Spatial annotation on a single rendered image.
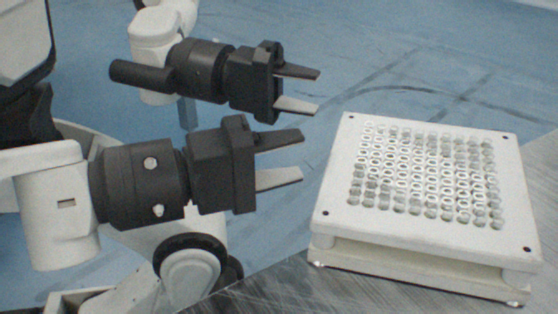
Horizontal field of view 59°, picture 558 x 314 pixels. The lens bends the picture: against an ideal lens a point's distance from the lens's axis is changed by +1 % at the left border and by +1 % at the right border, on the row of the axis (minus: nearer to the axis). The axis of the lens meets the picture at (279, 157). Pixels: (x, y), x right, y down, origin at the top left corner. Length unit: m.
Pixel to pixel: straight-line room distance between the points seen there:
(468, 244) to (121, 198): 0.36
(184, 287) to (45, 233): 0.49
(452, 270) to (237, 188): 0.26
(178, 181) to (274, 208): 1.40
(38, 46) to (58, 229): 0.35
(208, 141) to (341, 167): 0.20
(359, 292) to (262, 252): 1.15
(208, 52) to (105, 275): 1.18
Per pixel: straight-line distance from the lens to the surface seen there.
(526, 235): 0.60
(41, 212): 0.51
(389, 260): 0.59
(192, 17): 0.91
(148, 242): 0.95
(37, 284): 1.81
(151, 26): 0.75
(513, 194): 0.65
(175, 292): 0.98
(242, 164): 0.50
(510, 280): 0.60
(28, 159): 0.49
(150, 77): 0.71
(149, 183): 0.49
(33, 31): 0.78
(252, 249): 1.73
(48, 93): 0.89
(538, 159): 0.86
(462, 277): 0.59
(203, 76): 0.68
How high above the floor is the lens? 1.28
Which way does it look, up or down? 37 degrees down
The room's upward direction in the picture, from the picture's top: straight up
